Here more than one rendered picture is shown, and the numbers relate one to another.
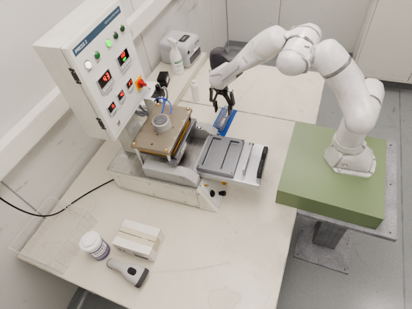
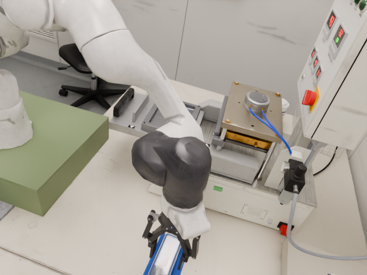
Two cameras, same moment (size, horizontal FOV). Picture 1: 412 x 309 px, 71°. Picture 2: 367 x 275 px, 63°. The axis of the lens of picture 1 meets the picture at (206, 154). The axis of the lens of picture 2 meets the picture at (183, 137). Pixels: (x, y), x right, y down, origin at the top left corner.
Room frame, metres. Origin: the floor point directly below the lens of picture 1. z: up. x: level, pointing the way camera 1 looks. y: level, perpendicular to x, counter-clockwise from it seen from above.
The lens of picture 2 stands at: (1.64, -0.30, 1.60)
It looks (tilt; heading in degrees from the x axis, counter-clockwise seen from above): 39 degrees down; 161
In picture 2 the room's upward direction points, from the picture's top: 12 degrees clockwise
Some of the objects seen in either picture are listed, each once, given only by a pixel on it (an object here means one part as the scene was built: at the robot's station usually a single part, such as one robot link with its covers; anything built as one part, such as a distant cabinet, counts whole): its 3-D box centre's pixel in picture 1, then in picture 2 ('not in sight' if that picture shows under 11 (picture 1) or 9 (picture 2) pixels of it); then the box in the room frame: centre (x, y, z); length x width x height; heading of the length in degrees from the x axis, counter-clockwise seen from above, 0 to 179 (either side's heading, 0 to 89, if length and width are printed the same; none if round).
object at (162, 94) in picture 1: (159, 100); (289, 179); (1.17, 0.19, 1.05); 0.15 x 0.05 x 0.15; 154
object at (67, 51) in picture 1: (116, 95); (330, 82); (0.99, 0.33, 1.25); 0.33 x 0.16 x 0.64; 154
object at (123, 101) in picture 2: (262, 161); (124, 101); (0.72, -0.23, 0.99); 0.15 x 0.02 x 0.04; 154
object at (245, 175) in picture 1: (231, 158); (159, 115); (0.78, -0.11, 0.97); 0.30 x 0.22 x 0.08; 64
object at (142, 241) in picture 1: (139, 240); not in sight; (0.55, 0.35, 0.80); 0.19 x 0.13 x 0.09; 61
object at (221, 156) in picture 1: (221, 154); (172, 117); (0.80, -0.07, 0.98); 0.20 x 0.17 x 0.03; 154
